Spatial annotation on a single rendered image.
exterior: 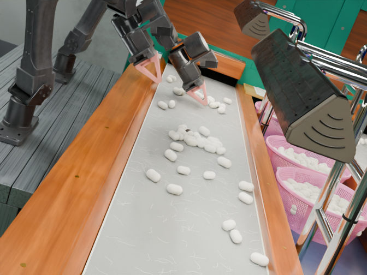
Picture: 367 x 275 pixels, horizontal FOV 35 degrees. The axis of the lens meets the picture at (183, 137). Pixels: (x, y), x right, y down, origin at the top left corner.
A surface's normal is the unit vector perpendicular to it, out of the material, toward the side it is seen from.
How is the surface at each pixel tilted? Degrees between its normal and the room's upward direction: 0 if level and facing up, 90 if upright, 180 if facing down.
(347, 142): 90
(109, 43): 90
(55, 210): 0
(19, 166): 0
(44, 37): 91
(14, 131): 0
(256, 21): 90
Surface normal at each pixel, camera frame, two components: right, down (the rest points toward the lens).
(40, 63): 0.72, 0.26
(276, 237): 0.33, -0.90
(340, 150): -0.04, 0.30
